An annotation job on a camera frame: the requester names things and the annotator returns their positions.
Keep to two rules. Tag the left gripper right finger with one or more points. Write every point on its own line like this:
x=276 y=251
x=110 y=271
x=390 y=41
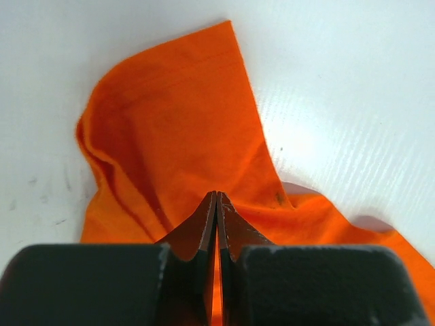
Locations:
x=267 y=284

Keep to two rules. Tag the orange t shirt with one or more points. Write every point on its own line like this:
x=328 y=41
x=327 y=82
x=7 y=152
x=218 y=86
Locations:
x=174 y=122

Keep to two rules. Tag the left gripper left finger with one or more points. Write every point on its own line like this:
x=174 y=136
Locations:
x=167 y=283

